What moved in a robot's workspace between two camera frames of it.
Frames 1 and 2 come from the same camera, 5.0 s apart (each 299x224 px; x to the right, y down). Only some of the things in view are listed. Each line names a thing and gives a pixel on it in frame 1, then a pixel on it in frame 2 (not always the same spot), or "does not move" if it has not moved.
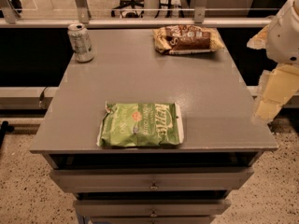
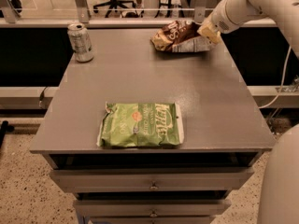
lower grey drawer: x=151 y=207 does not move
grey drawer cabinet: x=224 y=133 does not move
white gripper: x=284 y=41 to x=217 y=21
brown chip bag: x=186 y=38 does not move
